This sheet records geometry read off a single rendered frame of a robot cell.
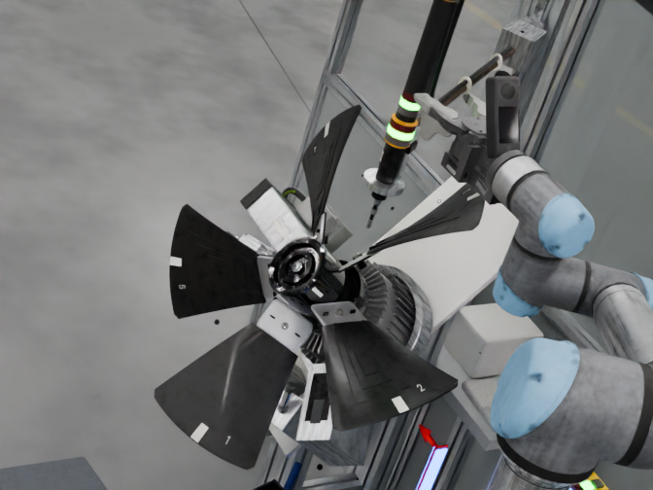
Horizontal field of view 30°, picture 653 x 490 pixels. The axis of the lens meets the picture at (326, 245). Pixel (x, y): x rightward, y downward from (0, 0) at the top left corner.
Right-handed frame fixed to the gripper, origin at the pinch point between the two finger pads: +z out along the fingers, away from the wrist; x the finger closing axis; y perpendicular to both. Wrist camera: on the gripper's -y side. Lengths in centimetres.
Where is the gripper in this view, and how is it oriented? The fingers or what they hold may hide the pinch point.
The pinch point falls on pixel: (444, 93)
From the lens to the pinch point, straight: 188.1
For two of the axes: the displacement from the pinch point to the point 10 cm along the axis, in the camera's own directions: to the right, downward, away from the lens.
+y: -2.6, 8.2, 5.2
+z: -4.5, -5.8, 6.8
